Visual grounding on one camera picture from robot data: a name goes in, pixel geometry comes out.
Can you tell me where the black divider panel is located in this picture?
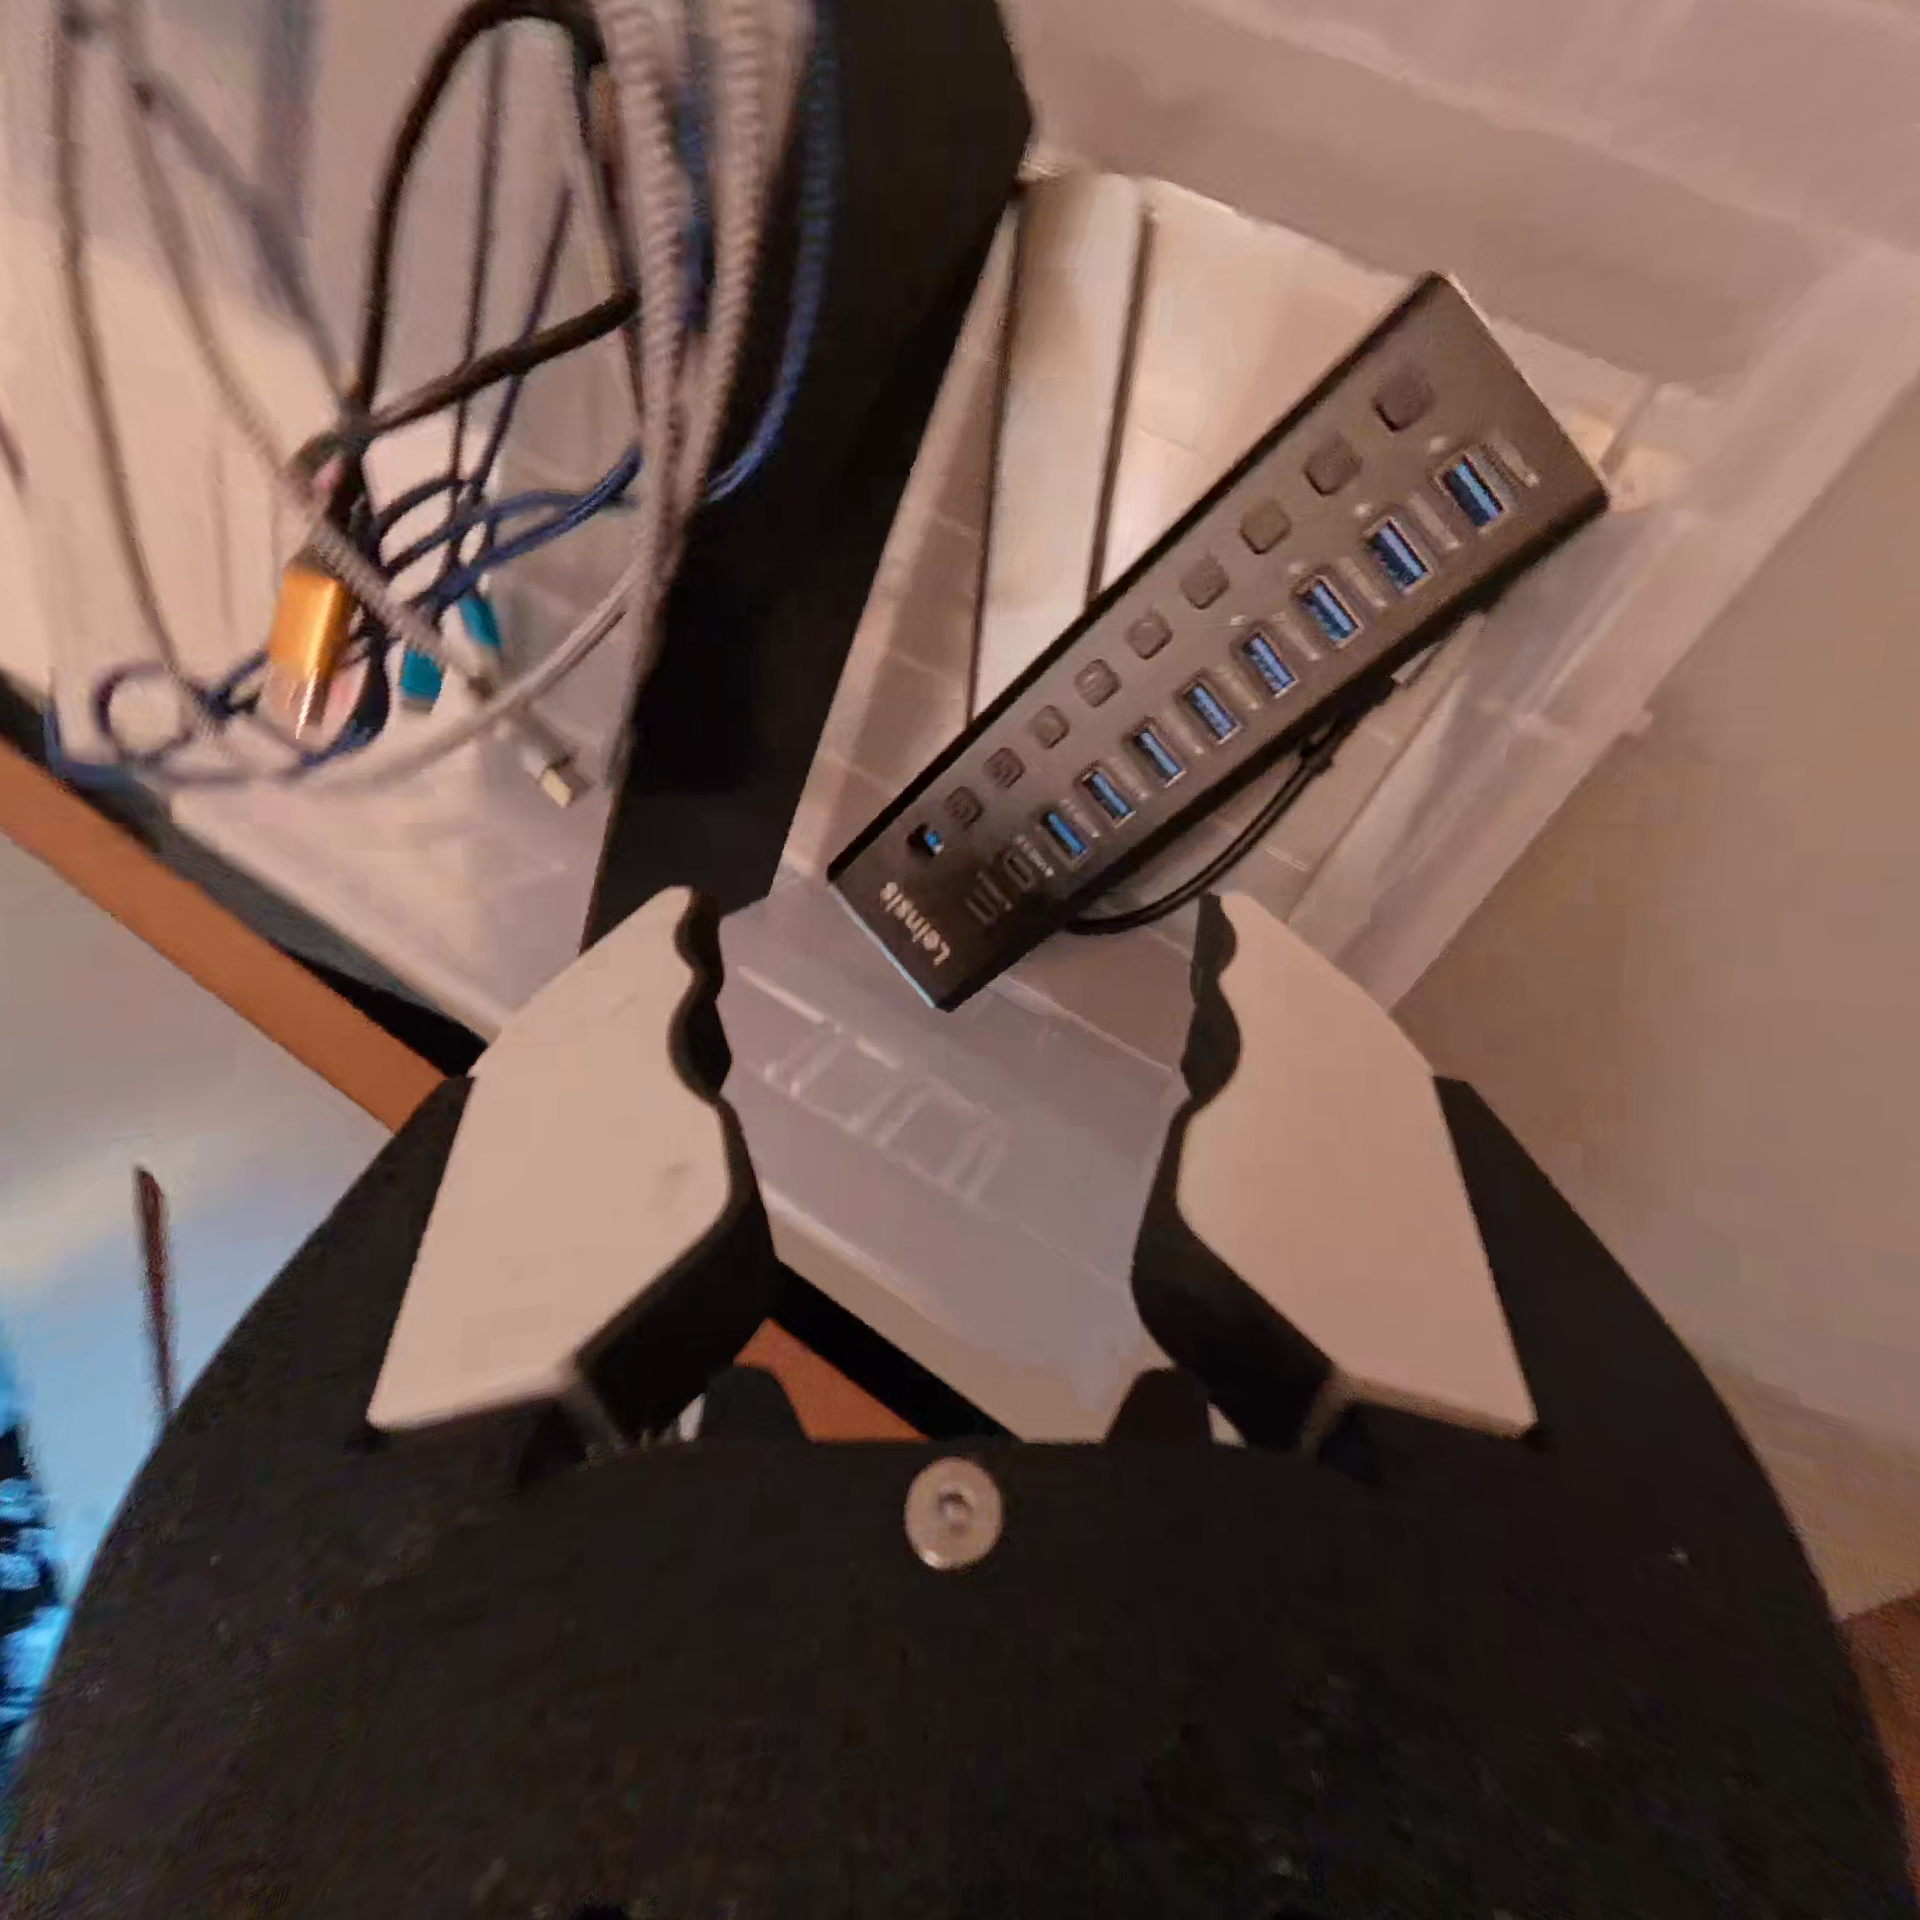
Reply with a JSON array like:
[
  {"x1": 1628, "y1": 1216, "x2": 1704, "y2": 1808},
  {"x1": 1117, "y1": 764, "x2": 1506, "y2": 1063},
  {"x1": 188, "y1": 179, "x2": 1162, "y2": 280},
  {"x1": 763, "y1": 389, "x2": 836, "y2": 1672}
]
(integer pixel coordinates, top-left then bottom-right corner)
[{"x1": 584, "y1": 0, "x2": 1037, "y2": 949}]

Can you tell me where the grey braided usb cable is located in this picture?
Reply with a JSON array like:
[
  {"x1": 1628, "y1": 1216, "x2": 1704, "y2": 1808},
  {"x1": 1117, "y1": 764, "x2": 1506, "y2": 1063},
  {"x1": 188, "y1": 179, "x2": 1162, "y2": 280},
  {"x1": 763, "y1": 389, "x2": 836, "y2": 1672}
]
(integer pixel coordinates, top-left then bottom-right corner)
[{"x1": 43, "y1": 0, "x2": 819, "y2": 812}]

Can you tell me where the black cable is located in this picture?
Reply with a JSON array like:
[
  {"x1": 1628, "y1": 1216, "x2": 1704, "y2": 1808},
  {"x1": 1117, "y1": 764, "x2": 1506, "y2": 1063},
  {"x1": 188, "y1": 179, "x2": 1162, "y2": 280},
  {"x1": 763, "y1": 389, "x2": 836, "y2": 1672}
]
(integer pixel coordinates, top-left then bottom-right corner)
[{"x1": 335, "y1": 0, "x2": 640, "y2": 499}]

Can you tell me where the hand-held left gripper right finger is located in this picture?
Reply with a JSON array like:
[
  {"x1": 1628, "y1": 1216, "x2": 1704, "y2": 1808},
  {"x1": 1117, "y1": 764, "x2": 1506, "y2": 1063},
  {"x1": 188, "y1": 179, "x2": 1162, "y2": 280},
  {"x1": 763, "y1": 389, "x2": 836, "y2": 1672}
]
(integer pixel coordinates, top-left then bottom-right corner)
[{"x1": 1128, "y1": 895, "x2": 1539, "y2": 1455}]

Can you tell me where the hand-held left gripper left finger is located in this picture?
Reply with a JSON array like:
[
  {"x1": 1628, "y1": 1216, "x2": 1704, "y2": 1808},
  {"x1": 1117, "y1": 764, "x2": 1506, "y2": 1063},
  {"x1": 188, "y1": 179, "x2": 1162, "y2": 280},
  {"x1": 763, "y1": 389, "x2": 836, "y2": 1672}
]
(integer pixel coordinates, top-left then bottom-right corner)
[{"x1": 363, "y1": 884, "x2": 774, "y2": 1447}]

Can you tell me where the clear plastic bin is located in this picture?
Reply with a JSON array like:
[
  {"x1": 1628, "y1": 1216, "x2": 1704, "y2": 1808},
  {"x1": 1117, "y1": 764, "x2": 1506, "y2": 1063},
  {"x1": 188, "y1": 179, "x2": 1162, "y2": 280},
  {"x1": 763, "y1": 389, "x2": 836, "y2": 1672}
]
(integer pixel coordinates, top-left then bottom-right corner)
[{"x1": 0, "y1": 0, "x2": 1920, "y2": 1443}]

